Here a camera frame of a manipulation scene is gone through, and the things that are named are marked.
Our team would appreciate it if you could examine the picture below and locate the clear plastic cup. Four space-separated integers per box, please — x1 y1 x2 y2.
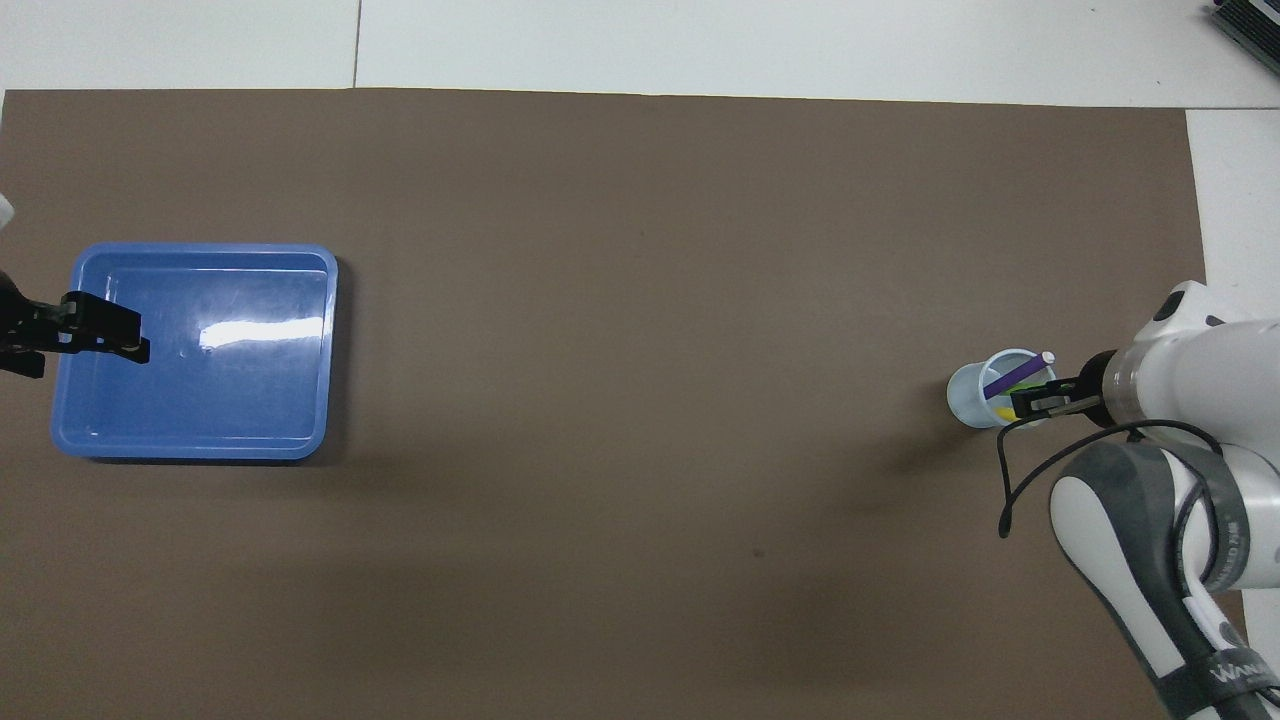
946 347 1057 431

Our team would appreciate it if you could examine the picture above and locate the grey ribbed box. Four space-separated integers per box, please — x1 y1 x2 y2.
1207 0 1280 63

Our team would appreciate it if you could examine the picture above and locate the blue plastic tray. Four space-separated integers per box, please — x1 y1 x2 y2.
50 242 340 462

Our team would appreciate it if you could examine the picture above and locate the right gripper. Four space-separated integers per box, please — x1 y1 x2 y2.
1010 349 1119 425

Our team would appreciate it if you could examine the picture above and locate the black cable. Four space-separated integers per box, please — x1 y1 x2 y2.
997 417 1225 541

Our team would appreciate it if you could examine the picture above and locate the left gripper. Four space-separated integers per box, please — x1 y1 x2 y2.
0 268 152 380

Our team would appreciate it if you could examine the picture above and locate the purple pen with white cap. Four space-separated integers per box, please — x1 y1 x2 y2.
982 350 1057 401

